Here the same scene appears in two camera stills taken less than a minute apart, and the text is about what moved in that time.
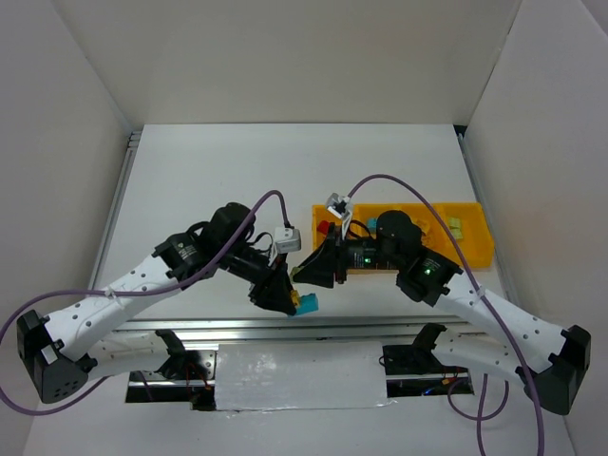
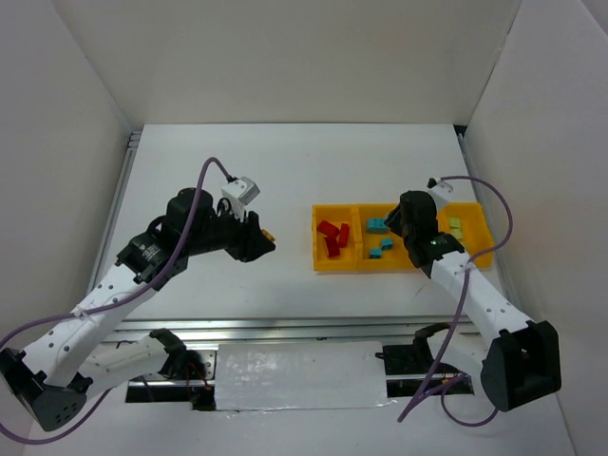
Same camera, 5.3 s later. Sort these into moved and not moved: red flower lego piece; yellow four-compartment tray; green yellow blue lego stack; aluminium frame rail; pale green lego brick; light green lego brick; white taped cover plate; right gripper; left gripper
Moved: right gripper; left gripper; green yellow blue lego stack
Not moved: yellow four-compartment tray; red flower lego piece; light green lego brick; aluminium frame rail; pale green lego brick; white taped cover plate
